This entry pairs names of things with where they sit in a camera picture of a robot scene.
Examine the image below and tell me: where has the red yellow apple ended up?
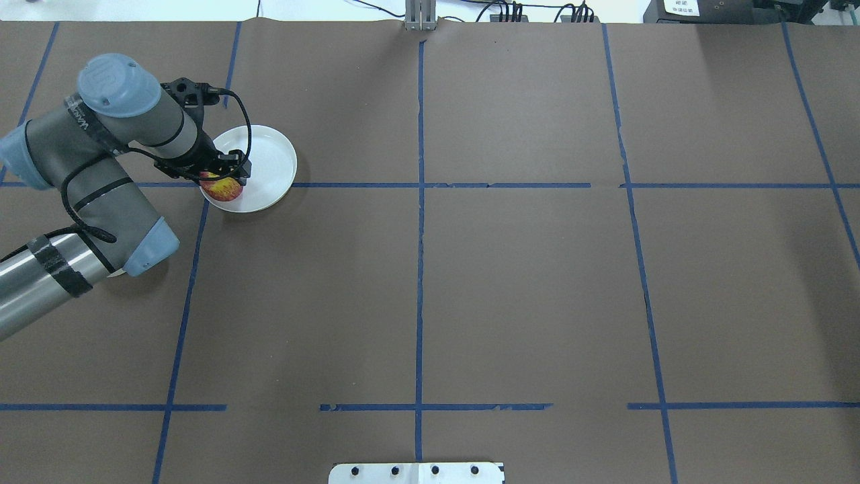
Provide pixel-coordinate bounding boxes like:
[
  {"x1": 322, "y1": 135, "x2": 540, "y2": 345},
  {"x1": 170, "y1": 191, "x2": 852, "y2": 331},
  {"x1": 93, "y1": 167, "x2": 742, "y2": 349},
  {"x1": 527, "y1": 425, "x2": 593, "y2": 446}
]
[{"x1": 199, "y1": 171, "x2": 245, "y2": 202}]

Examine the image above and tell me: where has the white plate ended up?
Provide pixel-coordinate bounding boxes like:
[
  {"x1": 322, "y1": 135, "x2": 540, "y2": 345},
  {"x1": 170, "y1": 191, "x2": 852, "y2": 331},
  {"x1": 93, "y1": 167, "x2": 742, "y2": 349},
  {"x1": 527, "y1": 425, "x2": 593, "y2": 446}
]
[{"x1": 200, "y1": 124, "x2": 298, "y2": 212}]

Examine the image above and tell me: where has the black computer box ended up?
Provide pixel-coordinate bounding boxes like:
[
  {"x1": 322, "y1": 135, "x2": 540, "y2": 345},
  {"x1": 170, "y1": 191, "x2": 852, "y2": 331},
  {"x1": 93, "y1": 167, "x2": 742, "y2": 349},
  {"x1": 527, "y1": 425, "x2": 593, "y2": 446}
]
[{"x1": 642, "y1": 1, "x2": 784, "y2": 25}]

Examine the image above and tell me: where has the black far camera mount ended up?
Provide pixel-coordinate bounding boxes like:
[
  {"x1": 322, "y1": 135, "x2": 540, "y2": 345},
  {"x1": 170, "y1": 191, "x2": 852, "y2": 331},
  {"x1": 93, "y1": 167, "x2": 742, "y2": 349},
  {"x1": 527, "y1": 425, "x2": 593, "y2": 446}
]
[{"x1": 161, "y1": 77, "x2": 221, "y2": 128}]

